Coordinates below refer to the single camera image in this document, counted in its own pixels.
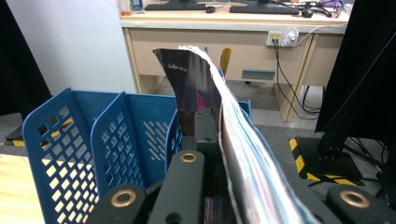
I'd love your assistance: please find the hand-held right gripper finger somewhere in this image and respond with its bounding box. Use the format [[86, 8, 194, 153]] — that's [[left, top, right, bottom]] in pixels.
[[194, 107, 221, 154]]

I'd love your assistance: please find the black glossy magazine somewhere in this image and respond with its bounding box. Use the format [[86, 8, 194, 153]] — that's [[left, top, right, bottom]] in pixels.
[[152, 45, 322, 224]]

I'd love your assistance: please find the blue perforated file rack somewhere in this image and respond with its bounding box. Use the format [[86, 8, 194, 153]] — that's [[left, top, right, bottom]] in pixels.
[[21, 87, 253, 224]]

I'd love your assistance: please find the yellow curved object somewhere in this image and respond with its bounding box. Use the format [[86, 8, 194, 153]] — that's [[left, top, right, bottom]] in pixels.
[[219, 47, 234, 77]]

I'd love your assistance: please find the beige office desk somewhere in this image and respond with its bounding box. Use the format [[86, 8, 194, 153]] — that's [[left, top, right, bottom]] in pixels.
[[119, 0, 352, 123]]

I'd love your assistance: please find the white plug adapter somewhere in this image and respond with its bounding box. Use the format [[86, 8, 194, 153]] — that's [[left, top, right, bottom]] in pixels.
[[281, 26, 300, 48]]

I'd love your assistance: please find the black metal stand striped base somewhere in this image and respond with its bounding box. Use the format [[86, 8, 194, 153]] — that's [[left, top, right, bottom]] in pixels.
[[288, 27, 396, 187], [4, 116, 76, 148]]

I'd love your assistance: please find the black keyboard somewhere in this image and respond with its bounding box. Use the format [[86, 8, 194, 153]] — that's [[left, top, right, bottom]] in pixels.
[[144, 2, 207, 12], [229, 5, 301, 16]]

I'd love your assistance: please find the orange bottle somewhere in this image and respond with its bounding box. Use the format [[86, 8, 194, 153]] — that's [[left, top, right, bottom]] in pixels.
[[119, 0, 132, 17]]

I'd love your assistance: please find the white partition panel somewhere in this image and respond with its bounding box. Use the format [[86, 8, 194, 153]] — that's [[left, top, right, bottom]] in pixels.
[[5, 0, 138, 96]]

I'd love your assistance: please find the purple object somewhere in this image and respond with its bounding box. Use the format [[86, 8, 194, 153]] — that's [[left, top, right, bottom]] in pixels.
[[319, 0, 345, 9]]

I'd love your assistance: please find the black curtain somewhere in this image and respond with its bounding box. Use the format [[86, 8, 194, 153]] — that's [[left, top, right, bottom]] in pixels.
[[0, 0, 53, 118], [314, 0, 396, 143]]

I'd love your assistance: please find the black power cable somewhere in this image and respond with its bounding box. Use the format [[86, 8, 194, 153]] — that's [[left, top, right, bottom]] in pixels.
[[272, 40, 322, 121]]

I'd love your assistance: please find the white wall power socket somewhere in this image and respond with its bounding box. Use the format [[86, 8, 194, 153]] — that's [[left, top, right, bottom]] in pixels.
[[265, 30, 285, 48]]

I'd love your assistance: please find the white cable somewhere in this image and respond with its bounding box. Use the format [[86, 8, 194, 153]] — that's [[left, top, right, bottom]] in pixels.
[[295, 21, 348, 45]]

